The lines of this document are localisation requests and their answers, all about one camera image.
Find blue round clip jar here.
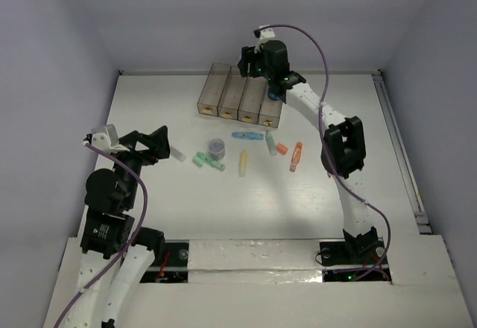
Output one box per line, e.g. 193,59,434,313
267,84,282,101

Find clear jar purple clips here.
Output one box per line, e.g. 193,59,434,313
207,138,226,160

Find yellow highlighter marker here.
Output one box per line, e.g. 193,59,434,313
238,150,248,177

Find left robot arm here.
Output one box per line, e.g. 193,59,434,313
54,124,171,327

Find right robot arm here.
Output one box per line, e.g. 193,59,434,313
238,40,382,266

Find clear white correction tape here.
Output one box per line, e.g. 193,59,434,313
170,146,187,163

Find green correction tape pen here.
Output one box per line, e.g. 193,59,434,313
192,151,225,171

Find smoked drawer box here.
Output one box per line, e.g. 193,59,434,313
218,66,247,120
197,63,232,116
238,78,267,124
258,86,282,128

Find blue correction tape pen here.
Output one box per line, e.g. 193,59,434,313
232,132,265,140

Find green highlighter marker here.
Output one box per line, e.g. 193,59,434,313
265,131,277,156

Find orange marker cap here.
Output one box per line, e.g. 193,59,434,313
276,143,288,155

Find orange correction tape pen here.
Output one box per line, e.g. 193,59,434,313
289,142,303,172

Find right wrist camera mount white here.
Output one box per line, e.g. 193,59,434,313
253,26,276,53

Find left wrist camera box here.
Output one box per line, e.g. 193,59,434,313
91,124,119,151

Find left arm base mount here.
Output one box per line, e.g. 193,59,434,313
133,227,189,283

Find silver foil front rail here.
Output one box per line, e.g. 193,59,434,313
187,239,323,285

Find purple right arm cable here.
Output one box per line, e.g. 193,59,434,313
266,24,392,281

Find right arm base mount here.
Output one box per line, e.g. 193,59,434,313
315,227,391,283

